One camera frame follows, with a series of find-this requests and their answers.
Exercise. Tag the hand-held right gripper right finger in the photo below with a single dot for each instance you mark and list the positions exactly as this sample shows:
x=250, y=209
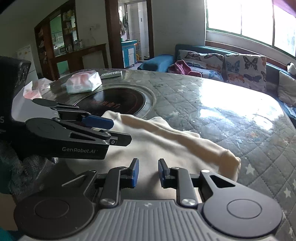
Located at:
x=161, y=172

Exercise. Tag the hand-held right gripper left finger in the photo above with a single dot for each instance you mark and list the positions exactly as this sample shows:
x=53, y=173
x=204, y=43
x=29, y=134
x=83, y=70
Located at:
x=135, y=172

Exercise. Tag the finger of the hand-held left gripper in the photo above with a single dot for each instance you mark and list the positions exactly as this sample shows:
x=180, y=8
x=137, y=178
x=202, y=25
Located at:
x=97, y=122
x=115, y=139

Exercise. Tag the cream sweatshirt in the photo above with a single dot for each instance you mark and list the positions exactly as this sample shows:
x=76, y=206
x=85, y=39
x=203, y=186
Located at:
x=161, y=143

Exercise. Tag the hanging green clothes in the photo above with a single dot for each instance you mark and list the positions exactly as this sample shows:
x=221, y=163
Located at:
x=124, y=25

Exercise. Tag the round black induction cooktop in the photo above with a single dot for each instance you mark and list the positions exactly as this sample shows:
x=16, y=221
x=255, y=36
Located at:
x=115, y=99

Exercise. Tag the white remote control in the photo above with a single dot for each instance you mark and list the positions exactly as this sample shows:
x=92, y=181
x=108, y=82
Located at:
x=111, y=74

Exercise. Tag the small soft tissue pack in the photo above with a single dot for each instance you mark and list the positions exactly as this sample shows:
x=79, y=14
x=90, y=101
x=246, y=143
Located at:
x=37, y=89

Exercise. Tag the dark wooden sideboard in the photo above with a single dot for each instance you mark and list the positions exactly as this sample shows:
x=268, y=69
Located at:
x=78, y=58

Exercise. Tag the blue white box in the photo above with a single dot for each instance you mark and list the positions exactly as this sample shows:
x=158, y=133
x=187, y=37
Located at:
x=129, y=53

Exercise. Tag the metal kettle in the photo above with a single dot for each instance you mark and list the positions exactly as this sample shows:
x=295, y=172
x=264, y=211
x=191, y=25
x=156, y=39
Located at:
x=69, y=48

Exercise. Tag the white refrigerator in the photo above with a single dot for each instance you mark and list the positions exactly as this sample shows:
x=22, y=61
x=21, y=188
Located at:
x=26, y=60

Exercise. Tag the blue sofa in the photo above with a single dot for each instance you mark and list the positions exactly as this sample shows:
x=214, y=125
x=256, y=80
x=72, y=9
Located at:
x=157, y=61

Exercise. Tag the dark wooden display shelf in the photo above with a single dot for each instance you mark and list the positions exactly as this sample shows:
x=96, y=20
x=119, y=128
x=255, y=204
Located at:
x=46, y=41

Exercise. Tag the pink cloth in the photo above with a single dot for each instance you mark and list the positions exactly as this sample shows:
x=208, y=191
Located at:
x=182, y=68

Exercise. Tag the wide butterfly print cushion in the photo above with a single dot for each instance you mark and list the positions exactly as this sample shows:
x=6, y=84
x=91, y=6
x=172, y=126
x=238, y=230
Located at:
x=201, y=62

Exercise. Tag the square butterfly print cushion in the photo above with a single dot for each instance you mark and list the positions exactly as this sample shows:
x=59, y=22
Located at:
x=245, y=71

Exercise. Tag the grey pillow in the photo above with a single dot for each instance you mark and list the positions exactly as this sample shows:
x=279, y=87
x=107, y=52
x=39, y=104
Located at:
x=288, y=88

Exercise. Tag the panda plush toy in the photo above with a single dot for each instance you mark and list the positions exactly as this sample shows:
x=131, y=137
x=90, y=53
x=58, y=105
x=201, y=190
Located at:
x=291, y=69

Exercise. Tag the window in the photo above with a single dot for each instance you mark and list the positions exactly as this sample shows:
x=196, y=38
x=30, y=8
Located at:
x=242, y=18

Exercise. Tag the dark wooden door frame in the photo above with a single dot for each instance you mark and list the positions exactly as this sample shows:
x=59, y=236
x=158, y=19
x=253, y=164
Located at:
x=113, y=34

